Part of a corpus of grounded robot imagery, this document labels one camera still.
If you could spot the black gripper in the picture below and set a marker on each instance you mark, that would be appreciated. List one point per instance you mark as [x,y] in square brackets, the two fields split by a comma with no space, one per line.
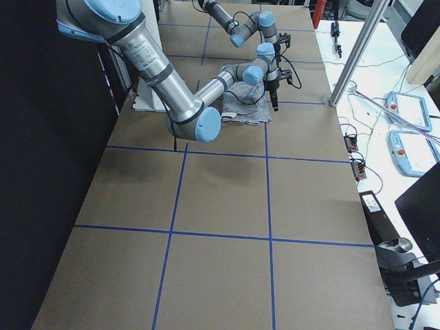
[279,47]
[271,86]

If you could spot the navy white striped polo shirt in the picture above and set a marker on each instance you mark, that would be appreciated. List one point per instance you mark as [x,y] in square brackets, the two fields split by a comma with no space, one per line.
[245,104]

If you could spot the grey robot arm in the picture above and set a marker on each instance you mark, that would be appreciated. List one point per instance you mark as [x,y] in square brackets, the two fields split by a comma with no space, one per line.
[257,21]
[190,115]

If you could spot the red cylinder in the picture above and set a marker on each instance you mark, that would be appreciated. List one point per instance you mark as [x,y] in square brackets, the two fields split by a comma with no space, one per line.
[317,14]

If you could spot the black handheld gripper stick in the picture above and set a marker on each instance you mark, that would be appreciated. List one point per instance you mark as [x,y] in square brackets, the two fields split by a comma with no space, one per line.
[335,28]

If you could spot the upper orange relay board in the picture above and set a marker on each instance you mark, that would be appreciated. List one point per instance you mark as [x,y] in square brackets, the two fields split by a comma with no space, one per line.
[351,142]

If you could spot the orange relay board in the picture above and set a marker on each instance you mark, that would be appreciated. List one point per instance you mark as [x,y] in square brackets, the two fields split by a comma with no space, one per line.
[358,167]
[351,142]

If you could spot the lower orange relay board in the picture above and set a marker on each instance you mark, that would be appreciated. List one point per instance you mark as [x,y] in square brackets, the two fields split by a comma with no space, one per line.
[358,167]

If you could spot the brown table mat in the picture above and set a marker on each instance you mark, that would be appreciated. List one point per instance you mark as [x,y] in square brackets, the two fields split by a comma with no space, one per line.
[261,229]

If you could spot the far blue teach pendant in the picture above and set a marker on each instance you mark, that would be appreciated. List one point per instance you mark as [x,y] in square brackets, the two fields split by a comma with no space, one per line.
[411,108]

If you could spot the blue teach pendant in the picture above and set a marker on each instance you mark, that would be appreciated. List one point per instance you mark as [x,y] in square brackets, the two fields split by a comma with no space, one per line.
[411,108]
[412,153]

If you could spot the wooden board panel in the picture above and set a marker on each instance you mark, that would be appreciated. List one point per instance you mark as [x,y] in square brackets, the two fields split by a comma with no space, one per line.
[426,62]

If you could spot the near blue teach pendant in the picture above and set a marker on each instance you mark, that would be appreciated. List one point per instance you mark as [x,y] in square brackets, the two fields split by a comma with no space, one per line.
[412,153]

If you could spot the metal reacher grabber tool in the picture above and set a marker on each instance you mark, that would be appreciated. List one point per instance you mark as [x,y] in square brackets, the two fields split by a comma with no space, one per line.
[395,116]

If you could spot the black box with label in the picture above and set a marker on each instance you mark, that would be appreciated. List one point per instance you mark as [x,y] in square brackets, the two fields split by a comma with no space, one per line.
[379,225]

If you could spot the black computer monitor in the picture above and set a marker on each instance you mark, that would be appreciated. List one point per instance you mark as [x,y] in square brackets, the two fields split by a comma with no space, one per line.
[419,209]

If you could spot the aluminium frame post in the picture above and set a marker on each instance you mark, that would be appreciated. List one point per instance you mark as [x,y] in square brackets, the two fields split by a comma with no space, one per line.
[368,28]

